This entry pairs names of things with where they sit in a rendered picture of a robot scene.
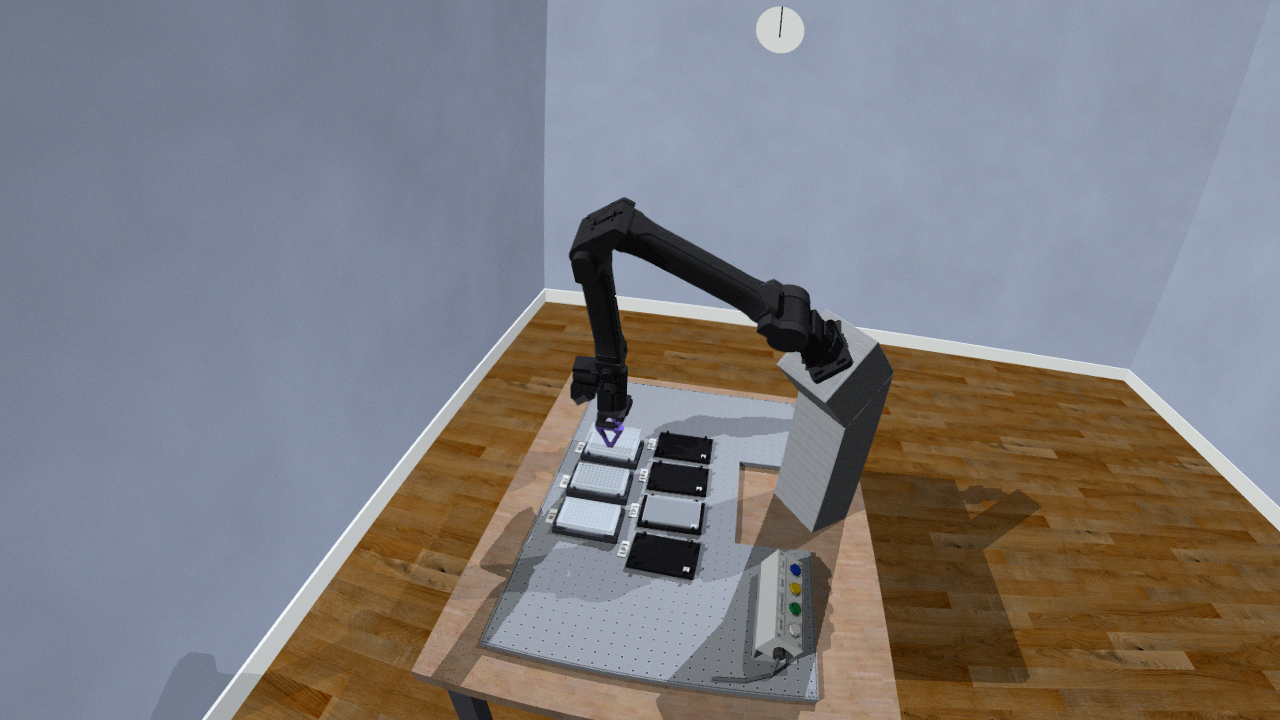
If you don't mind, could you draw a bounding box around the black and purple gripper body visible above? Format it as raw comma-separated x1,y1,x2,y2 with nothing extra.
595,386,634,429

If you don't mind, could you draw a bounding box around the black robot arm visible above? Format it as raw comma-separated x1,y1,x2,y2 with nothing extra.
570,197,852,413

